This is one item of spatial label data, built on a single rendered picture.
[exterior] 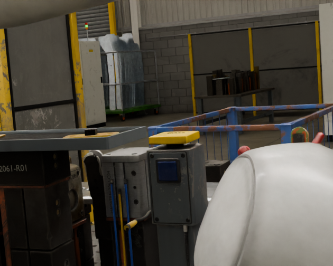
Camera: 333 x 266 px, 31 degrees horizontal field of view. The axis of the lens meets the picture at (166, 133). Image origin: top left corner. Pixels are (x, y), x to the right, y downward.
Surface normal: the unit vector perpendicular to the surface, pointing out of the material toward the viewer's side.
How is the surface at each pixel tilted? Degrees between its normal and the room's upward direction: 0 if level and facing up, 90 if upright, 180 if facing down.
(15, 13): 145
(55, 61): 91
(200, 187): 90
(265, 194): 50
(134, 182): 90
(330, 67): 90
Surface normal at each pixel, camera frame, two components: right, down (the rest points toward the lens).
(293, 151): -0.08, -0.92
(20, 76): 0.89, 0.00
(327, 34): -0.50, 0.13
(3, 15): -0.11, 0.89
